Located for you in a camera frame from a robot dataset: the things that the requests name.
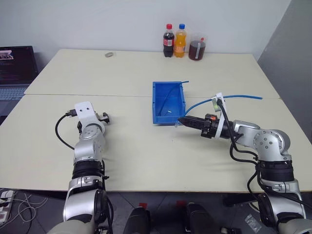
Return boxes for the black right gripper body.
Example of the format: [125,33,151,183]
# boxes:
[200,113,221,139]

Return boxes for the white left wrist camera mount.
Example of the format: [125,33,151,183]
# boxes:
[74,100,106,131]

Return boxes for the orange soda bottle blue cap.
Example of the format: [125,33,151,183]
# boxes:
[174,23,187,59]

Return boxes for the dark rounded shape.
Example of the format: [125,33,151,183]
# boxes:
[123,207,152,234]
[182,202,216,234]

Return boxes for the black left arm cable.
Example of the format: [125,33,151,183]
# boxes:
[55,109,79,150]

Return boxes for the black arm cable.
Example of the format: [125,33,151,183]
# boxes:
[216,98,308,215]
[55,109,79,150]

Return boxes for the long blue cable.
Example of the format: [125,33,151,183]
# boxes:
[183,95,263,119]

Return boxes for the blue plastic bin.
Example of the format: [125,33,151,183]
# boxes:
[152,81,187,125]

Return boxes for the cola bottle red cap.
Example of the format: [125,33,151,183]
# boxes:
[162,23,176,58]

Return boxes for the white power strip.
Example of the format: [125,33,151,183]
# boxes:
[0,190,15,224]

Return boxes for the clear pitcher with dark liquid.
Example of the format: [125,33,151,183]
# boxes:
[188,31,208,62]

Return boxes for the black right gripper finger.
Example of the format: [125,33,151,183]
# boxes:
[178,116,206,126]
[181,121,205,134]

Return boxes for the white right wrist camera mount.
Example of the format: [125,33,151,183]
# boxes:
[211,92,228,139]

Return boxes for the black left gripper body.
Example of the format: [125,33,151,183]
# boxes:
[96,112,111,125]

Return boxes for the thin blue cable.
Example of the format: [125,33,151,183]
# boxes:
[158,80,190,115]

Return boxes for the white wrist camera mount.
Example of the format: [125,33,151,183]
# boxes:
[211,92,228,139]
[74,100,106,131]

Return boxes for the open laptop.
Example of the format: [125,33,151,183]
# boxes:
[0,45,39,117]

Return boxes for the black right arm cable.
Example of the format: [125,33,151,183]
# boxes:
[216,98,308,215]

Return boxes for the white floor cables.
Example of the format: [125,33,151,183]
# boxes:
[7,191,49,223]

